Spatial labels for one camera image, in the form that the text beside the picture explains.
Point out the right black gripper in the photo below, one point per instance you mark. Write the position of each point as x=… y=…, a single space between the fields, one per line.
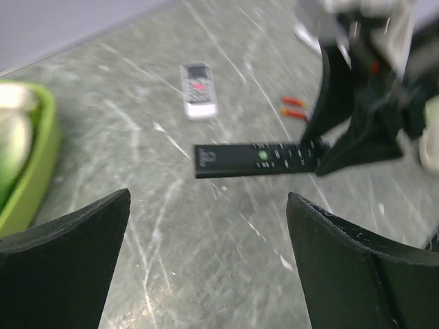
x=370 y=93

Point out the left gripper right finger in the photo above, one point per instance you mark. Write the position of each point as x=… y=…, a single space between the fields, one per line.
x=354 y=278

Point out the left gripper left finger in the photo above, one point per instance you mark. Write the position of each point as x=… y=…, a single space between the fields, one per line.
x=58 y=274

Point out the black slim remote control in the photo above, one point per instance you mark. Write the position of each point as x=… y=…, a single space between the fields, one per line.
x=243 y=160

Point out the grey white remote control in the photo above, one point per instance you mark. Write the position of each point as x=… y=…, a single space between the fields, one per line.
x=198 y=89

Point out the red orange battery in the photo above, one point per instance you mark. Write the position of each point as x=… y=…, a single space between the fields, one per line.
x=292 y=101
x=297 y=114

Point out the white napa cabbage toy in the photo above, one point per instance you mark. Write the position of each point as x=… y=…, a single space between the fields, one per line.
x=428 y=146

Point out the green plastic basket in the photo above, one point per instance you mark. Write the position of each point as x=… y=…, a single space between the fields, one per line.
x=29 y=191

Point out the green lettuce cabbage toy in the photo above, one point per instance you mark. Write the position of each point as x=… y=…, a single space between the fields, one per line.
x=18 y=104

